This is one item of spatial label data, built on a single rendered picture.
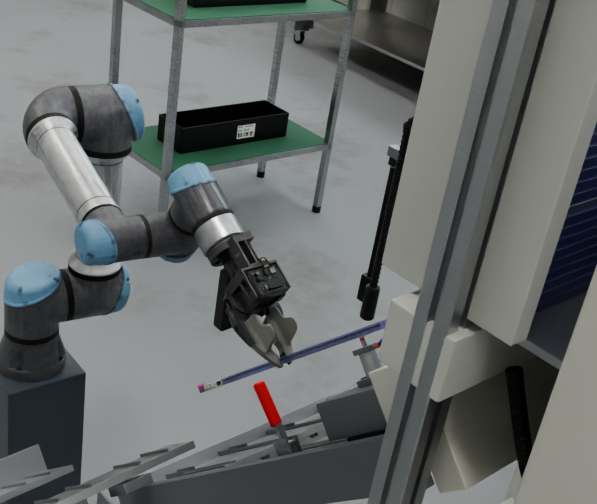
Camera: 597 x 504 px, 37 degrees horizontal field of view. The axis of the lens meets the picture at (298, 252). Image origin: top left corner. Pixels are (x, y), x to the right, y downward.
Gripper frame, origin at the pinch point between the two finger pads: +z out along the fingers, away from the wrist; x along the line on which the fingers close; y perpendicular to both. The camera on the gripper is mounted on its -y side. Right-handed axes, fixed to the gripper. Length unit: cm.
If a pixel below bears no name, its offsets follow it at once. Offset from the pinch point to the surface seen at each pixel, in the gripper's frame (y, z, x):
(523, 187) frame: 70, 12, -23
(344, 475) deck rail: 28.4, 22.4, -21.1
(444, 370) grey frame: 54, 20, -25
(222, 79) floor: -266, -253, 266
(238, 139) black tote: -153, -137, 152
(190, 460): -27.1, 4.1, -6.9
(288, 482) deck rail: 17.8, 19.3, -21.1
